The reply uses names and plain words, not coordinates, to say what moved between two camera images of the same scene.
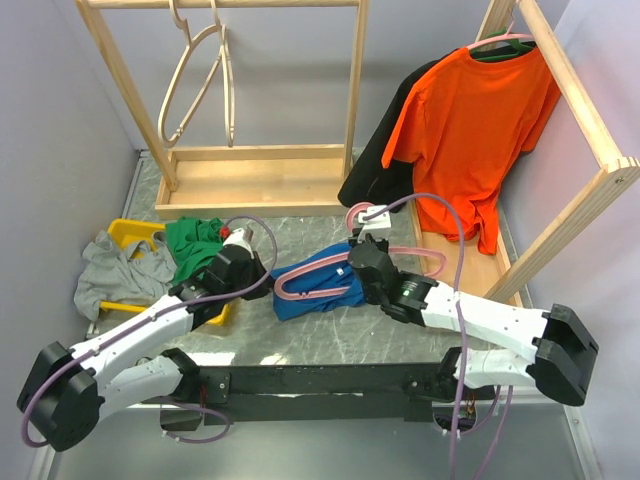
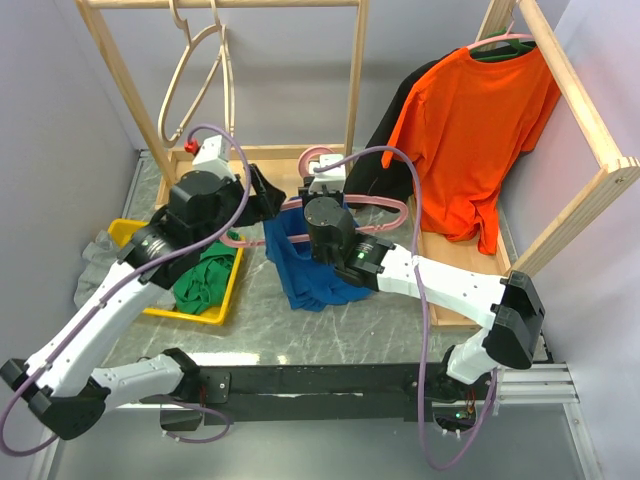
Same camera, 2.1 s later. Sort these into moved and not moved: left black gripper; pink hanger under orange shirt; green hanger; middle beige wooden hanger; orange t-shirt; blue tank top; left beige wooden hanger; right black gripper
Moved: left black gripper; blue tank top; right black gripper
Not moved: orange t-shirt; middle beige wooden hanger; pink hanger under orange shirt; left beige wooden hanger; green hanger
